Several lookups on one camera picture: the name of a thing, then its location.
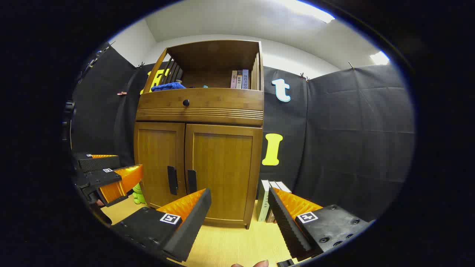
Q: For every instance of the wooden shoe cabinet door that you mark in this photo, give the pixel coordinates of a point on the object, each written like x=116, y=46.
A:
x=157, y=159
x=222, y=167

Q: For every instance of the brown standing book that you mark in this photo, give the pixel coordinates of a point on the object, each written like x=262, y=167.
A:
x=272, y=217

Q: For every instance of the ceiling light panel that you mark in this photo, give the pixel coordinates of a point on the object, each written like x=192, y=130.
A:
x=308, y=9
x=380, y=58

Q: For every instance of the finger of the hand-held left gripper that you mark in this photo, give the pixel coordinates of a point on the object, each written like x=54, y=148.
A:
x=98, y=163
x=98, y=180

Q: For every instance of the green toy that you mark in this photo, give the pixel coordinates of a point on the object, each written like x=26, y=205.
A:
x=139, y=196

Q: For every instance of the grey-green standing book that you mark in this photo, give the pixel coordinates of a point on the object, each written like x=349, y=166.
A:
x=262, y=202

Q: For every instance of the black backdrop cloth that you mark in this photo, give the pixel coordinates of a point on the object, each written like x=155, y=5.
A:
x=352, y=141

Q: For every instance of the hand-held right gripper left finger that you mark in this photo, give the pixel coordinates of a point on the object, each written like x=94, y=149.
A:
x=189, y=226

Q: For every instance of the lilac spine book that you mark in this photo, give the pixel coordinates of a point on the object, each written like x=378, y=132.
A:
x=245, y=79

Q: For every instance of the wooden cabinet drawer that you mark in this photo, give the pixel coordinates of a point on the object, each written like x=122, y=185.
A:
x=222, y=102

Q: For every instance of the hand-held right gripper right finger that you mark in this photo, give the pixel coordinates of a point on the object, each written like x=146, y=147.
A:
x=287, y=226

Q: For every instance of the dark spine book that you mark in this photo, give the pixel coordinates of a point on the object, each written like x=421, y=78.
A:
x=239, y=79

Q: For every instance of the wooden double-door shoe cabinet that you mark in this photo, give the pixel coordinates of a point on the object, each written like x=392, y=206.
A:
x=215, y=59

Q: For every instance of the white standing book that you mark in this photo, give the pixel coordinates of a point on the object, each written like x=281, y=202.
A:
x=282, y=186

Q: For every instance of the blue cloth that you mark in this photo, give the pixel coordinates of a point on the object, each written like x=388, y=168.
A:
x=167, y=87

